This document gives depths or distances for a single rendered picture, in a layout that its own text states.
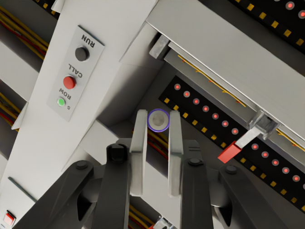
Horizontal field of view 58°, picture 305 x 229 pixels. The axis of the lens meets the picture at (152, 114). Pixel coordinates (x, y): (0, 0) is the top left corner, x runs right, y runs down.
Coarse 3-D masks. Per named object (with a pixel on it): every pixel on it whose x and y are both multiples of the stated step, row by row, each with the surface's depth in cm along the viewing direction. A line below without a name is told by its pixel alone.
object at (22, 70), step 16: (0, 16) 52; (0, 32) 52; (16, 32) 58; (32, 32) 55; (0, 48) 39; (16, 48) 50; (32, 48) 50; (0, 64) 39; (16, 64) 39; (32, 64) 48; (16, 80) 39; (32, 80) 38; (16, 128) 41
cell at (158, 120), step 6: (150, 114) 21; (156, 114) 21; (162, 114) 21; (168, 114) 21; (150, 120) 21; (156, 120) 21; (162, 120) 21; (168, 120) 21; (150, 126) 21; (156, 126) 21; (162, 126) 21
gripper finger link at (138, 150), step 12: (144, 120) 19; (144, 132) 18; (132, 144) 16; (144, 144) 17; (132, 156) 15; (144, 156) 18; (132, 168) 15; (144, 168) 18; (132, 180) 16; (132, 192) 16
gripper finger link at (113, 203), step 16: (112, 144) 15; (112, 160) 15; (128, 160) 15; (112, 176) 13; (112, 192) 12; (96, 208) 11; (112, 208) 11; (128, 208) 14; (96, 224) 10; (112, 224) 10
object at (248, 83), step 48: (192, 0) 27; (144, 48) 33; (192, 48) 27; (240, 48) 26; (192, 96) 47; (240, 96) 31; (288, 96) 26; (240, 144) 31; (288, 144) 33; (288, 192) 45
